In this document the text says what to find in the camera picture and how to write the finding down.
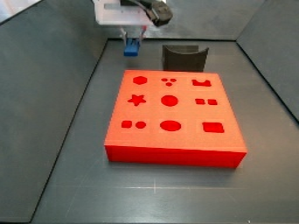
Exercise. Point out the black curved stand fixture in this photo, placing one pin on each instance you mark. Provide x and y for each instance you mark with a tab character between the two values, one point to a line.
184	58

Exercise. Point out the blue slotted square-circle block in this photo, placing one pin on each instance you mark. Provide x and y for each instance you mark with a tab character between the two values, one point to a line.
131	49

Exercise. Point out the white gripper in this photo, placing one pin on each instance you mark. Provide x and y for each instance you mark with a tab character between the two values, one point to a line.
113	14

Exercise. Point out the red shape-sorting fixture block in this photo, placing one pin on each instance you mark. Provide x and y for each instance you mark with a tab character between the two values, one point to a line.
172	119

